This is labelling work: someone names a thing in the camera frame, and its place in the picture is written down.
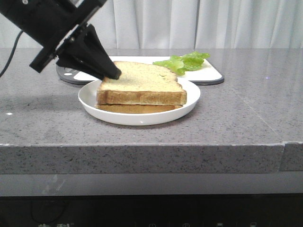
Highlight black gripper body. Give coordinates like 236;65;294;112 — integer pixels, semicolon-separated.
0;0;105;72

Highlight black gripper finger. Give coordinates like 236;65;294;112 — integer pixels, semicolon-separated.
56;55;104;80
58;25;121;79

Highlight toasted bread slice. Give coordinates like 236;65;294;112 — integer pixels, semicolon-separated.
96;61;187;105
95;105;183;114

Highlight green lettuce leaf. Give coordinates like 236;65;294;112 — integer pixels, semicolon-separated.
152;51;210;76

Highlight white round plate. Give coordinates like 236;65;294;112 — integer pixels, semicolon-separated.
78;78;201;126

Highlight white curtain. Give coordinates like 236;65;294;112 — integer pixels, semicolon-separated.
0;0;303;50

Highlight white cutting board grey rim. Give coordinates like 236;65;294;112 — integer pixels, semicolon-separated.
56;56;224;85

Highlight black appliance front panel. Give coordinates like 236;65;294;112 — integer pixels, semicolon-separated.
0;194;303;227

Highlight black cable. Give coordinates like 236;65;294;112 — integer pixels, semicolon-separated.
0;30;24;78

